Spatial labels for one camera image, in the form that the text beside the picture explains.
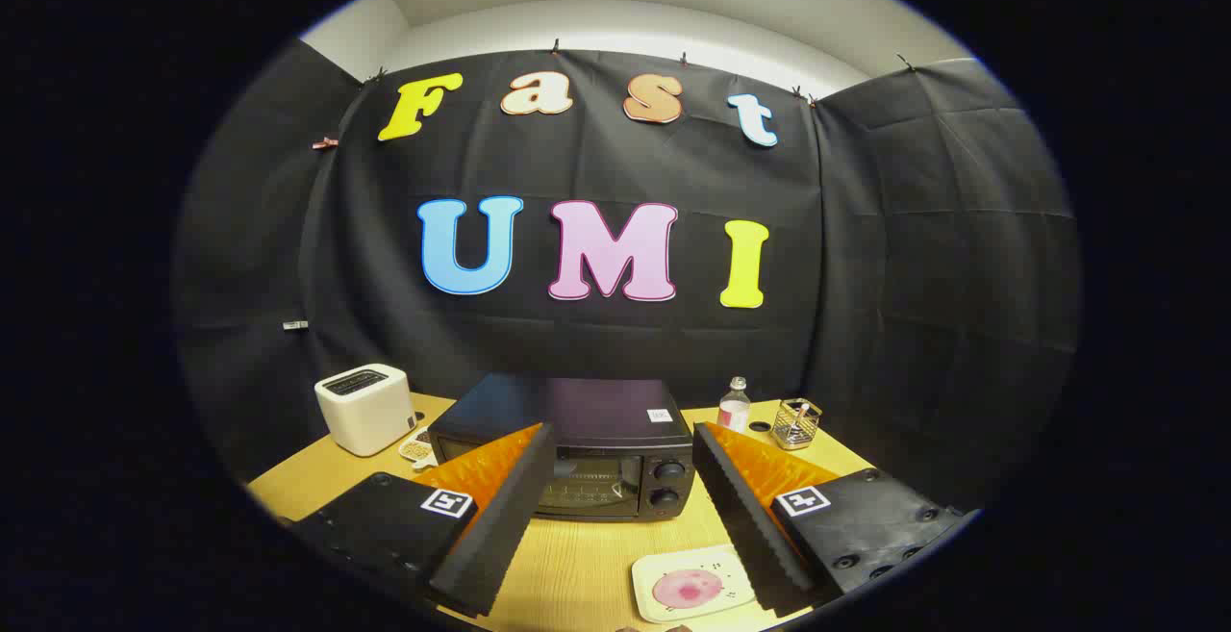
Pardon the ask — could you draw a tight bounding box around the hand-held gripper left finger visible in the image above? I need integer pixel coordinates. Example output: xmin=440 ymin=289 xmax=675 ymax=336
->
xmin=289 ymin=422 xmax=557 ymax=619

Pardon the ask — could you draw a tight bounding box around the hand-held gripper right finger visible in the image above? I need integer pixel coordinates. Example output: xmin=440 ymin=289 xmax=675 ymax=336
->
xmin=692 ymin=422 xmax=967 ymax=619

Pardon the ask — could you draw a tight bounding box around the pink round food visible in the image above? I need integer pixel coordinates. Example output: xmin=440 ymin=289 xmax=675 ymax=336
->
xmin=652 ymin=569 xmax=724 ymax=611

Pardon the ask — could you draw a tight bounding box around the cream square plate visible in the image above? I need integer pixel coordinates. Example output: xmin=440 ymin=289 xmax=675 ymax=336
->
xmin=631 ymin=544 xmax=758 ymax=624

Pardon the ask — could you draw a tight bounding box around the black toaster oven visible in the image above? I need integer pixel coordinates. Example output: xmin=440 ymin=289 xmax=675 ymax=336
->
xmin=427 ymin=372 xmax=696 ymax=522

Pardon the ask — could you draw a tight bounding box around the white bread toaster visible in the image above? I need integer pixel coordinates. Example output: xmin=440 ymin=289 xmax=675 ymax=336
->
xmin=314 ymin=364 xmax=417 ymax=458

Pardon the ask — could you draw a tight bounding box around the clear plastic bottle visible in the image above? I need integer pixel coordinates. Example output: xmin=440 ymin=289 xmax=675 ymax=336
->
xmin=717 ymin=376 xmax=752 ymax=434

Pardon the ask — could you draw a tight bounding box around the small white dish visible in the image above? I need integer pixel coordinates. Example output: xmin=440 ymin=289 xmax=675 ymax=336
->
xmin=398 ymin=430 xmax=439 ymax=471

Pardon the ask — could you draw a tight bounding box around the metal wire basket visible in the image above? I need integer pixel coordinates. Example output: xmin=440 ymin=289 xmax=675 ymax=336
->
xmin=772 ymin=398 xmax=823 ymax=450

